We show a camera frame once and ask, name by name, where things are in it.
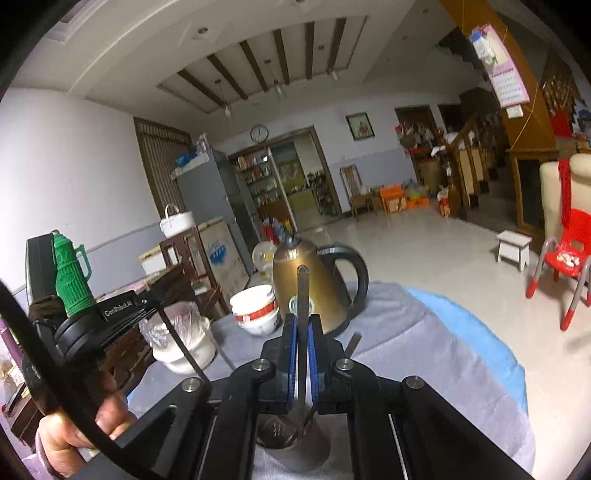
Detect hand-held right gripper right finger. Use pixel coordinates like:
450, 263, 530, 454
307, 314, 532, 480

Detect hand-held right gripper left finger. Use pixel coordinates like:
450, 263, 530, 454
88, 314, 297, 480

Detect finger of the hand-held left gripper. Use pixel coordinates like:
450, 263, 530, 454
134, 294, 163, 325

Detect bundle of black chopsticks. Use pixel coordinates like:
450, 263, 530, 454
213, 333, 363, 450

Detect long black chopstick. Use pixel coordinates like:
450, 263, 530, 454
158, 305, 212, 386
295, 264, 311, 416

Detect dark grey utensil holder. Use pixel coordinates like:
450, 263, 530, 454
255, 408, 332, 474

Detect person's left hand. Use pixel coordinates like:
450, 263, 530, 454
36, 369, 139, 478

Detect white bowl red pattern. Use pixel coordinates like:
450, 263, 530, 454
229, 285, 278, 321
236, 314, 281, 336

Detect green thermos flask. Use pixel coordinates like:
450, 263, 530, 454
52, 230, 97, 318

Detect dark wooden chair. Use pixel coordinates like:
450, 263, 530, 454
159, 226, 220, 319

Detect gold electric kettle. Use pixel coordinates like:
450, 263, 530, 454
272, 235, 370, 337

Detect white chest freezer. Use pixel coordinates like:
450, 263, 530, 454
140, 217, 252, 296

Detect round table with grey cloth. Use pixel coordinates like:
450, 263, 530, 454
124, 281, 536, 480

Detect small white fan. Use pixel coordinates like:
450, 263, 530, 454
252, 241, 278, 280

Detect grey refrigerator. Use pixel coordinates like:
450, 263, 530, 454
177, 150, 259, 278

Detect brown slatted door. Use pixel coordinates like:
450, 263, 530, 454
134, 117, 195, 241

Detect shelf with bottles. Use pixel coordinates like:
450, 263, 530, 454
231, 148, 296, 232

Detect brown wooden chair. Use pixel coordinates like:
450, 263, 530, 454
340, 165, 377, 219

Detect orange cardboard boxes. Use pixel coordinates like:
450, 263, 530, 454
379, 185, 408, 214

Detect blue table cover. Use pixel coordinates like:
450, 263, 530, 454
402, 286, 529, 416

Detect colourful plastic basins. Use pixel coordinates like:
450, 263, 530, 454
405, 179, 430, 208

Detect red white carton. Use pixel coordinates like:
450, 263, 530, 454
436, 185, 455, 217

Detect small white stool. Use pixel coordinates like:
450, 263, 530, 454
496, 231, 533, 272

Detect wooden staircase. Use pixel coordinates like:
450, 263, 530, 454
434, 88, 509, 217

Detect red plastic chair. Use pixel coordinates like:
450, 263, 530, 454
525, 208, 591, 330

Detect wooden glass cabinet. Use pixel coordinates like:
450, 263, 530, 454
505, 148, 561, 236

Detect beige padded chair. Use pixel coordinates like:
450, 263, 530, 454
539, 154, 591, 254

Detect red cloth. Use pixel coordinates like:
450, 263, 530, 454
558, 158, 575, 227

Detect white bucket with handle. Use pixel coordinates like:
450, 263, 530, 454
160, 204, 195, 238

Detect black cable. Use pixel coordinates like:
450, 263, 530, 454
0, 277, 160, 480

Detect framed wall picture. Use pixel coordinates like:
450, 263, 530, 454
345, 112, 374, 141

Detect pink wall calendar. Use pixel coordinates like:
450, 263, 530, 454
470, 24, 531, 109

